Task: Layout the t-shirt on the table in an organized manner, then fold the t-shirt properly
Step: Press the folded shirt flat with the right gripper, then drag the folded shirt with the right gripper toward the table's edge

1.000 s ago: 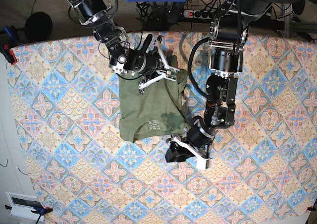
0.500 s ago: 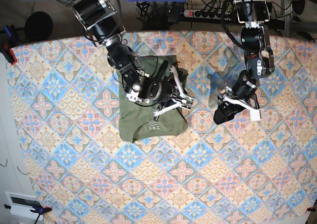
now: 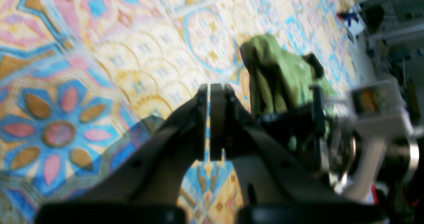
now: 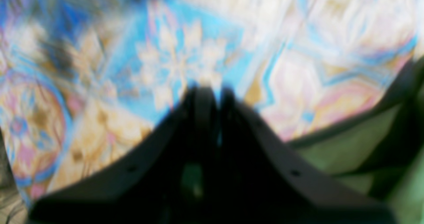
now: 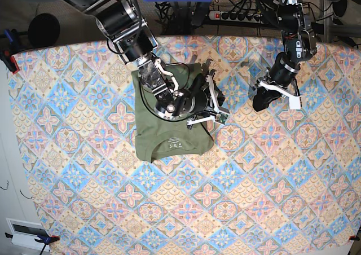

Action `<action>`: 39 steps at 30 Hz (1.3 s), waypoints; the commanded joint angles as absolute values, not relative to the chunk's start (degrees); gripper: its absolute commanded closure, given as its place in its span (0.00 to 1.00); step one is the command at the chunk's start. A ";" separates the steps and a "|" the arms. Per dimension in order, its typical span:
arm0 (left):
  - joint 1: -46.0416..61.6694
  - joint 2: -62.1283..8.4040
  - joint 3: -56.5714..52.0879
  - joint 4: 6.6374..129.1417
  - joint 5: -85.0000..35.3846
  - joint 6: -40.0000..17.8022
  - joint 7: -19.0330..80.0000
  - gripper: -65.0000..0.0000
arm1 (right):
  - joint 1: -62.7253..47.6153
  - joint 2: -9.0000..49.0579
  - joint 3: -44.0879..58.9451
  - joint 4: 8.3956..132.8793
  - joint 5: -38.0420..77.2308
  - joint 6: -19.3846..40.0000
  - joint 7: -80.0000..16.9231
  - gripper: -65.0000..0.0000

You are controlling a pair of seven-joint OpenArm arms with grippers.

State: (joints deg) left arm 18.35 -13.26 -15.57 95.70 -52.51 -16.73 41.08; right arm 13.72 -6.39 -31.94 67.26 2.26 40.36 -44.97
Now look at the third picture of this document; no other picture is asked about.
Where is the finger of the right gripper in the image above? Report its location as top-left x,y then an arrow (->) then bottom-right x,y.
258,85 -> 327,171

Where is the patterned colourful tablecloth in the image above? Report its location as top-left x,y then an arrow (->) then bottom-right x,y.
0,0 -> 357,224

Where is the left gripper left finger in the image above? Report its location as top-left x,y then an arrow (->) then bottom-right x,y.
35,85 -> 208,224

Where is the olive green t-shirt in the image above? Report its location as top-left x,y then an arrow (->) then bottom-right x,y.
240,33 -> 338,130

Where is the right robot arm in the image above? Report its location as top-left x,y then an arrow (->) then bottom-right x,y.
253,81 -> 422,202

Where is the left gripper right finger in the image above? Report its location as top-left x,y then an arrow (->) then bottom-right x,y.
210,84 -> 386,224

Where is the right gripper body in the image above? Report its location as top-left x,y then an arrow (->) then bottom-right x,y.
318,118 -> 385,191

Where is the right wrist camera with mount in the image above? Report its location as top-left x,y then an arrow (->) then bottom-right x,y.
325,79 -> 414,202

